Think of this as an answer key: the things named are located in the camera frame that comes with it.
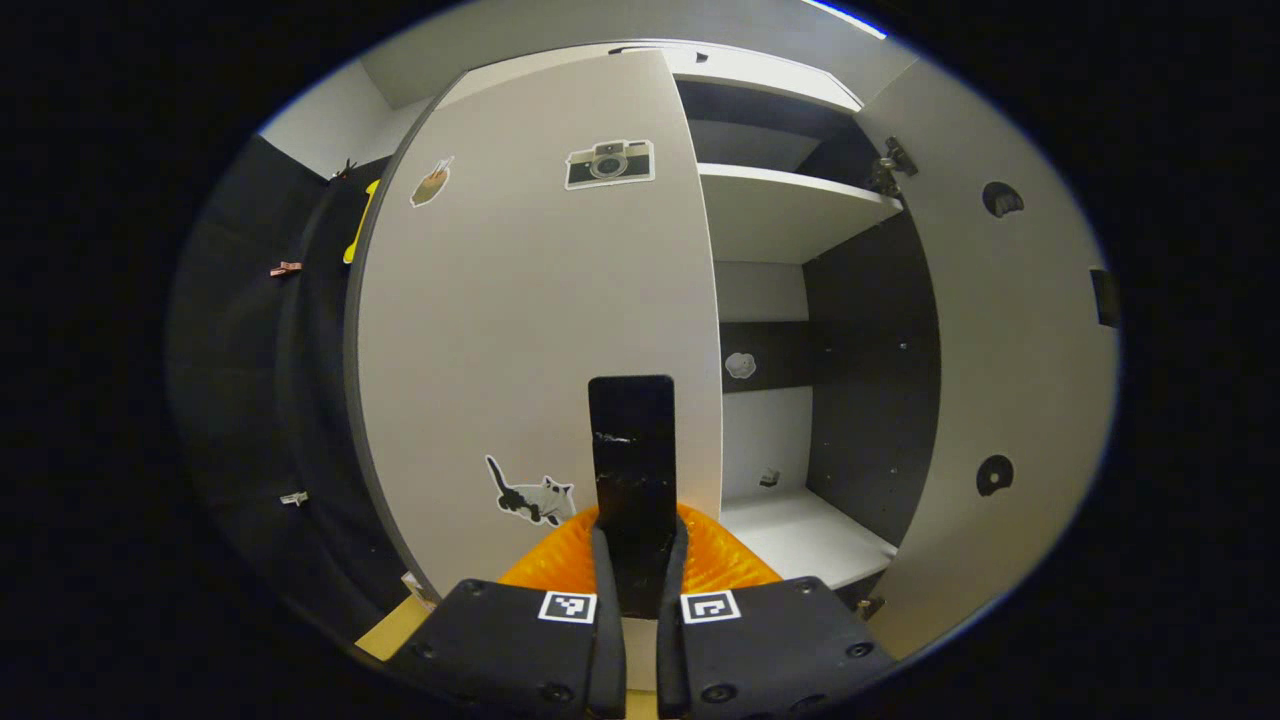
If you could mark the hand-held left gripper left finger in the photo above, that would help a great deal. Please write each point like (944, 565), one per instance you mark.
(605, 640)

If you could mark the beige cabinet door headphone sticker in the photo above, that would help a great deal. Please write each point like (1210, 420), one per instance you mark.
(1020, 350)

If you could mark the metal door hinge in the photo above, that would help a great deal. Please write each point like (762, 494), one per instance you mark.
(870, 607)
(890, 165)

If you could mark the black backdrop cloth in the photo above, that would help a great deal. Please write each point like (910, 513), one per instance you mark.
(250, 380)

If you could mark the small shelf bracket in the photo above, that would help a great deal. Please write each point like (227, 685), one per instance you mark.
(769, 479)

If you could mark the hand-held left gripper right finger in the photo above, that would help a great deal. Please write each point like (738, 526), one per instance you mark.
(672, 650)

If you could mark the white clip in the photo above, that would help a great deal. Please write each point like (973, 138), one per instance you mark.
(294, 497)

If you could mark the long ceiling light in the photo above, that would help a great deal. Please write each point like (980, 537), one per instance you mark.
(845, 17)

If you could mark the beige cabinet door camera sticker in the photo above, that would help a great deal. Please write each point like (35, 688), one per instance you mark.
(520, 320)

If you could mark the white cabinet shelf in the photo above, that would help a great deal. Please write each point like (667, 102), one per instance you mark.
(800, 535)
(780, 210)

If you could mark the beige cabinet drawer front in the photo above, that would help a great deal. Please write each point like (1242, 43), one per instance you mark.
(760, 75)

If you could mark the pink clip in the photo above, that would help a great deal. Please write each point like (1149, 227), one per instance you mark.
(286, 268)

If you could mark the beige double-door shoe cabinet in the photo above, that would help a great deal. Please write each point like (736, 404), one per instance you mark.
(870, 380)

